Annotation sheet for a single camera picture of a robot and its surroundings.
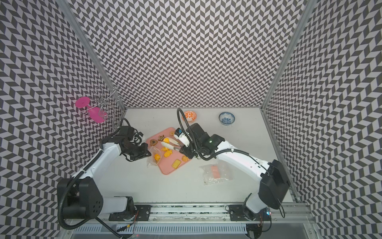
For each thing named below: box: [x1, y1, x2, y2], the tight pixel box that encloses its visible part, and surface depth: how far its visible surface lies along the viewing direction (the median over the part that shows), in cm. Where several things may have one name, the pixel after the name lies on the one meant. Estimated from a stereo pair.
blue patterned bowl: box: [218, 111, 236, 126], surface depth 110 cm
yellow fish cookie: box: [164, 149, 173, 158], surface depth 95 cm
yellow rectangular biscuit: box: [172, 158, 182, 169], surface depth 91 cm
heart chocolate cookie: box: [149, 139, 158, 146], surface depth 100 cm
